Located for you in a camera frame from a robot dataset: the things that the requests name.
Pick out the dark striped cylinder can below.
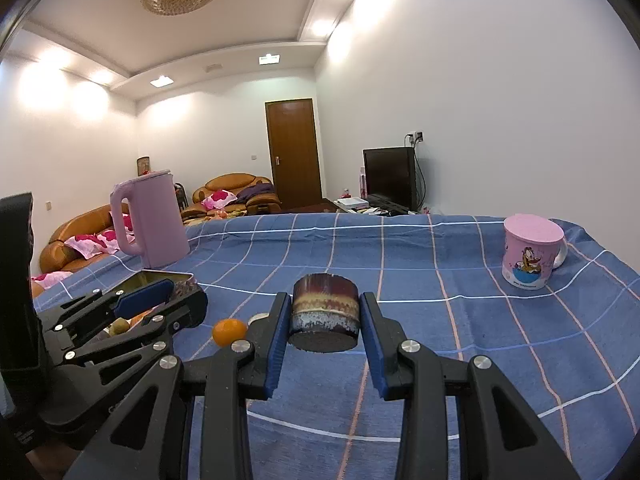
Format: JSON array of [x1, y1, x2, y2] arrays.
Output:
[[288, 273, 361, 354]]

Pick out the pink cartoon mug with lid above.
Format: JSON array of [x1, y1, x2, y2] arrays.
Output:
[[501, 213, 569, 290]]

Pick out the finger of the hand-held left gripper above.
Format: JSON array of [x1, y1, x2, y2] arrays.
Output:
[[36, 278, 176, 349], [64, 289, 209, 372]]

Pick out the purple blanket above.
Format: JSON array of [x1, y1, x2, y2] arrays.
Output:
[[235, 183, 277, 204]]

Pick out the blue plaid tablecloth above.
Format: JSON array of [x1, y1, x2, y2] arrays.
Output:
[[32, 212, 640, 480]]

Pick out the black power cable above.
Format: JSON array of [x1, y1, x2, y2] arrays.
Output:
[[404, 134, 429, 211]]

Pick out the brown wooden door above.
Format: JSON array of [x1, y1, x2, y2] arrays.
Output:
[[264, 98, 322, 211]]

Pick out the orange leather sofa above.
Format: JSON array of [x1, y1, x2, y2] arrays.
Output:
[[31, 204, 131, 298], [181, 173, 284, 221]]

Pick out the low television stand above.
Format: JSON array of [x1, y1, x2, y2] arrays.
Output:
[[332, 197, 432, 217]]

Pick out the black television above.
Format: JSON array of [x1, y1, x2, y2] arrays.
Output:
[[362, 146, 418, 212]]

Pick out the pink tin box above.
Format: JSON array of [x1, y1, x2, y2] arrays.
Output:
[[102, 269, 197, 336]]

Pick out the pink electric kettle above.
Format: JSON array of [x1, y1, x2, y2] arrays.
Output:
[[109, 169, 191, 269]]

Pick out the pink floral cushion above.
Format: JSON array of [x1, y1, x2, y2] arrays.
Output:
[[201, 189, 237, 210]]

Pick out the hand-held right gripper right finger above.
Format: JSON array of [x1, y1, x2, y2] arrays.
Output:
[[360, 290, 581, 480]]

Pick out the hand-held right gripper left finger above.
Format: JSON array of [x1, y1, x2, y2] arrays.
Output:
[[65, 292, 293, 480]]

